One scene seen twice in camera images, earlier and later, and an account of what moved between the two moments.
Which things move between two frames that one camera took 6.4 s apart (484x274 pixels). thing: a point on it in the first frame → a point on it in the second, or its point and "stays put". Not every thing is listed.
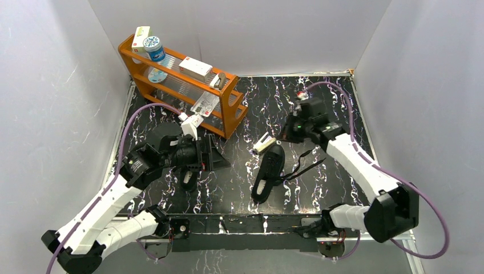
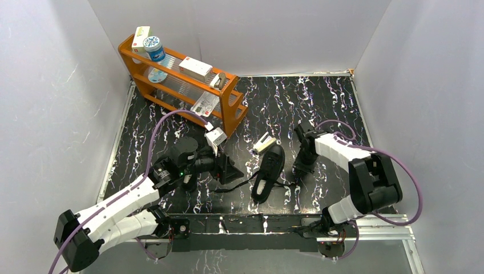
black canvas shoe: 188,178 stays put
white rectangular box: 195,69 stays put
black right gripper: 288,136 → 301,169
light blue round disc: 157,76 stays put
